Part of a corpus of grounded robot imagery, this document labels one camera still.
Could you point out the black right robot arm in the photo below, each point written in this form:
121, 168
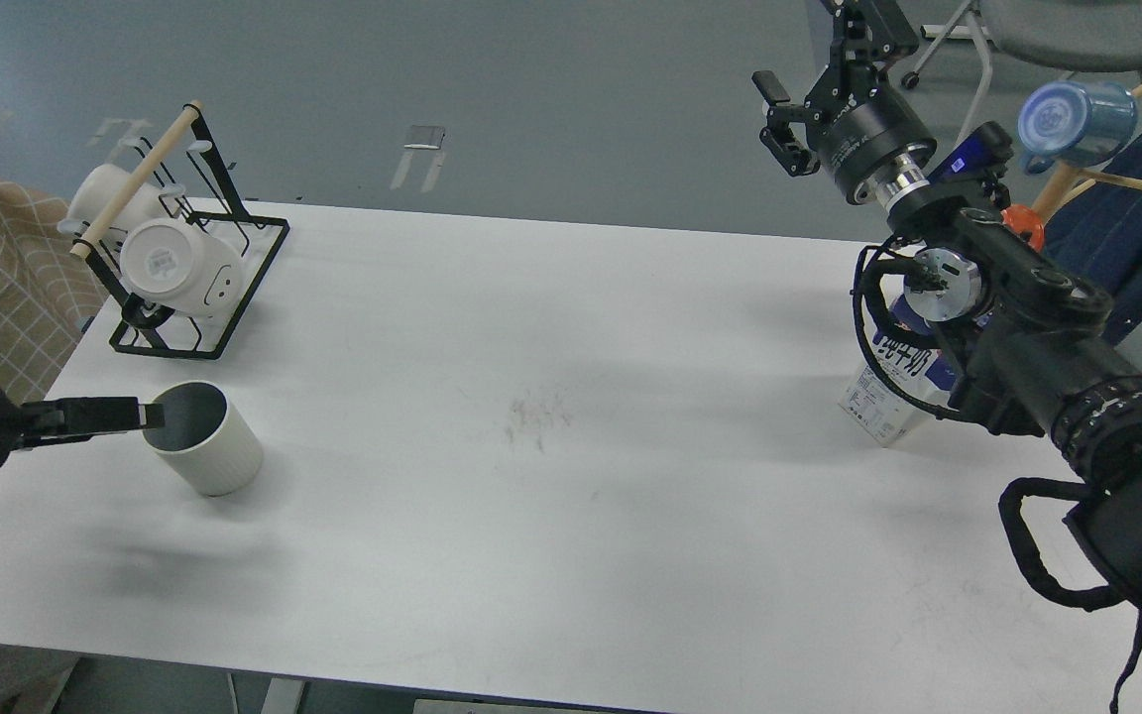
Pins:
962, 318

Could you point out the orange mug on tree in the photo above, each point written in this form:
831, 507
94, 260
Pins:
1025, 223

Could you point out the white mug on rack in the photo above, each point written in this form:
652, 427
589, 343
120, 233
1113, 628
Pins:
98, 190
174, 263

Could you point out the white ribbed cup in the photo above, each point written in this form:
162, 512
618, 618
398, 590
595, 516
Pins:
204, 439

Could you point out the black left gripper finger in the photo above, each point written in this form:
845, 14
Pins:
73, 420

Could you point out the black wire mug rack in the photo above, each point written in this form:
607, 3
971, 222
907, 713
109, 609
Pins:
187, 164

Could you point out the blue mug on tree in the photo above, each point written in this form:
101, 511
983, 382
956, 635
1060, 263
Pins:
1081, 124

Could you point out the white rear mug on rack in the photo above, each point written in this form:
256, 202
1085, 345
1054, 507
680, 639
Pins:
98, 190

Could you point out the blue white milk carton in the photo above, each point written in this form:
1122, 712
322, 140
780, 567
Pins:
885, 416

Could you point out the grey office chair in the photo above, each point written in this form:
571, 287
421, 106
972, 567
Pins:
1074, 36

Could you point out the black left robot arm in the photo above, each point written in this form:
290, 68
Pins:
11, 425

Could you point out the wooden mug tree stand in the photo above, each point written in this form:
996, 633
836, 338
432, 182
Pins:
1067, 182

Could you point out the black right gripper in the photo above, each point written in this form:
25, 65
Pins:
852, 120

